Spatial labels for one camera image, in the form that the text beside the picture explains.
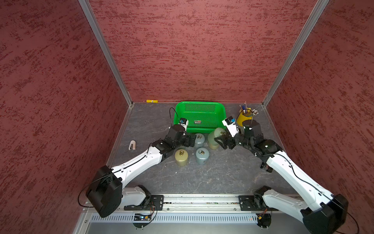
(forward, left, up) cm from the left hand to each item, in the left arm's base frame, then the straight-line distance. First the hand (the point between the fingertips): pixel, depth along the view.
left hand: (188, 136), depth 83 cm
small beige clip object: (+1, +37, -13) cm, 39 cm away
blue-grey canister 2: (-9, -8, -7) cm, 14 cm away
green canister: (-3, -16, +10) cm, 19 cm away
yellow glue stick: (+44, +32, -15) cm, 56 cm away
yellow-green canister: (0, -17, -14) cm, 22 cm away
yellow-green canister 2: (-10, +4, -7) cm, 13 cm away
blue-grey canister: (+2, -7, -7) cm, 10 cm away
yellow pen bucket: (+21, -39, -6) cm, 45 cm away
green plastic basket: (+28, -11, -16) cm, 34 cm away
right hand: (-4, -17, +6) cm, 19 cm away
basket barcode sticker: (+22, -7, -14) cm, 27 cm away
